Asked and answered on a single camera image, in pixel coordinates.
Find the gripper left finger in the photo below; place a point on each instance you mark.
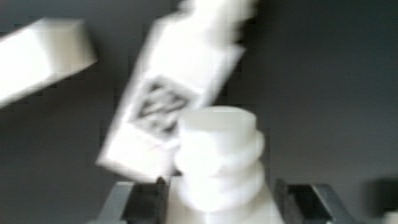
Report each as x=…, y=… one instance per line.
x=135, y=205

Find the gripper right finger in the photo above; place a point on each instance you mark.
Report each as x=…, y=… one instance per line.
x=309, y=204

